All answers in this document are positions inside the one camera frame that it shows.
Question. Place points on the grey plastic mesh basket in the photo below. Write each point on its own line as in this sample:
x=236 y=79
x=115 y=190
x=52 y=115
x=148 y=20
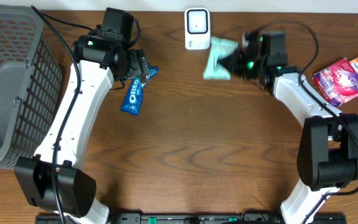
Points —
x=30 y=83

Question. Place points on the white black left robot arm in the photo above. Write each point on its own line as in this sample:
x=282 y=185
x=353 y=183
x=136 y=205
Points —
x=53 y=179

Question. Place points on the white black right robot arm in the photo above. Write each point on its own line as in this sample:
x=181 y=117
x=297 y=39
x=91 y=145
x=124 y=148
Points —
x=327 y=160

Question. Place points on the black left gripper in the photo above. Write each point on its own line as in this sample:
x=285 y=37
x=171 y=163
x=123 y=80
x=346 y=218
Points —
x=142 y=63

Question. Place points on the white barcode scanner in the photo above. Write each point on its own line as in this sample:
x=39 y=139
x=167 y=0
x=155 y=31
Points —
x=197 y=28

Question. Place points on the blue Oreo cookie pack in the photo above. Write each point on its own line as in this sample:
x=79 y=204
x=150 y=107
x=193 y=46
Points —
x=133 y=99

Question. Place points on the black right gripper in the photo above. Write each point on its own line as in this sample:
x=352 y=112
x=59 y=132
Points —
x=238 y=62

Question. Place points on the teal wet wipes pack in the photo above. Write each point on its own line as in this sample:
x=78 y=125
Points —
x=220 y=48

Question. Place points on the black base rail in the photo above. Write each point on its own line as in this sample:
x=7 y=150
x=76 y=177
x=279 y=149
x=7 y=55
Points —
x=136 y=218

